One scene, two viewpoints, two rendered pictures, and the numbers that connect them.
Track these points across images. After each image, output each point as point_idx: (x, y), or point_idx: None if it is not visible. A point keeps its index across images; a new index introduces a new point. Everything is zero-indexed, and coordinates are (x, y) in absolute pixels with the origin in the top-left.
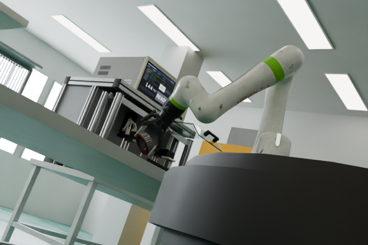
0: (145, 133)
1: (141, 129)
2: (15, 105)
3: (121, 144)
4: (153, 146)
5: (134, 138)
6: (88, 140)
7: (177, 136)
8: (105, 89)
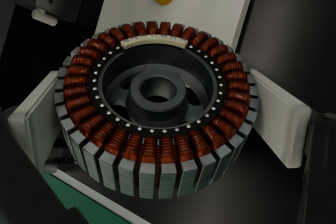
0: (114, 167)
1: (47, 139)
2: None
3: None
4: (249, 124)
5: None
6: None
7: None
8: None
